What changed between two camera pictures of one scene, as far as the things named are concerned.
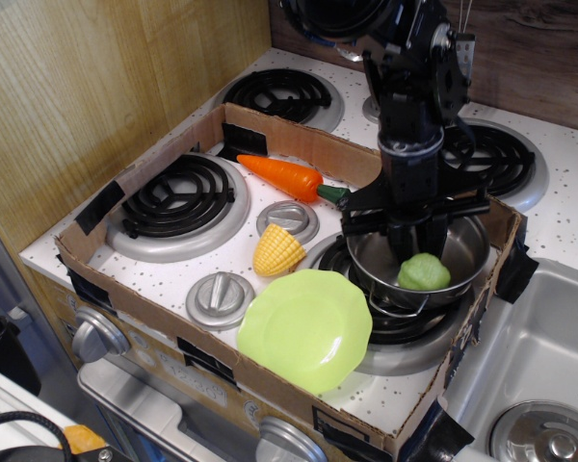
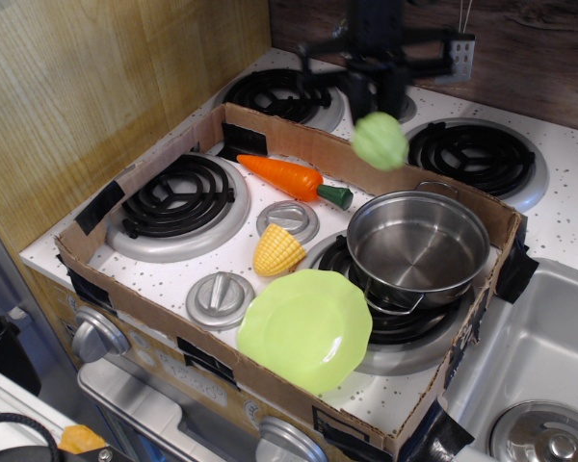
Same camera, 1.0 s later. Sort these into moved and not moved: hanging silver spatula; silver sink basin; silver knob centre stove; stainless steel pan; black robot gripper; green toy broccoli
Moved: black robot gripper; green toy broccoli
Not moved: stainless steel pan; silver sink basin; silver knob centre stove; hanging silver spatula
